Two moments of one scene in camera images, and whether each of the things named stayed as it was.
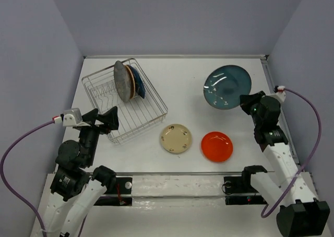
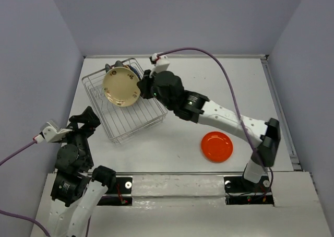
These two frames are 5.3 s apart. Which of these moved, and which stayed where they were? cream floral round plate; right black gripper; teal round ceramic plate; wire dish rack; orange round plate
Moved: right black gripper; cream floral round plate; teal round ceramic plate
Stayed: wire dish rack; orange round plate
